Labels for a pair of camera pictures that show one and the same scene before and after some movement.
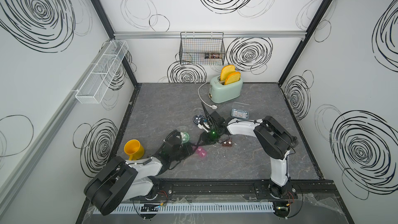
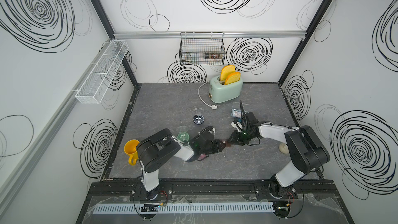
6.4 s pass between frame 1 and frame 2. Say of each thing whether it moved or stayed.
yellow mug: stayed
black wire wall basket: stayed
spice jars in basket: stayed
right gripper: moved
